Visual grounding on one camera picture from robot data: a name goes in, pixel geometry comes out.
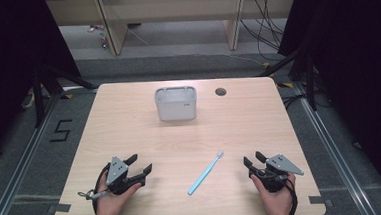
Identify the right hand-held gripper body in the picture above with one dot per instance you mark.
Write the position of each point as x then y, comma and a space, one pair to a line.
280, 164

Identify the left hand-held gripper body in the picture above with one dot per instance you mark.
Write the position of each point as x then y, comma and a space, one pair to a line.
117, 170

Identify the light blue toothbrush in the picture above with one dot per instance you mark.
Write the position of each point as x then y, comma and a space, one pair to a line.
204, 174

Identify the white plastic holder cup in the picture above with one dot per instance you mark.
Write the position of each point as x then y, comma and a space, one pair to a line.
177, 108

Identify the person's left hand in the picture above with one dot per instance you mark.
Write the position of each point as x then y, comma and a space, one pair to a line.
111, 204

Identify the person's right hand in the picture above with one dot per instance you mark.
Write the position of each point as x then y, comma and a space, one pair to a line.
277, 202

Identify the black metal stand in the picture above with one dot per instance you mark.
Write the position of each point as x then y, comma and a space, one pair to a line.
38, 96
310, 80

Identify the black curtain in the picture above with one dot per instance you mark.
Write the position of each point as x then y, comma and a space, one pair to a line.
8, 48
358, 43

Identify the metal floor rail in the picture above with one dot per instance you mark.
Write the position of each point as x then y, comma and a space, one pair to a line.
330, 139
18, 171

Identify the light wooden desk frame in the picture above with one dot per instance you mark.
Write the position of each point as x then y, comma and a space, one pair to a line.
172, 6

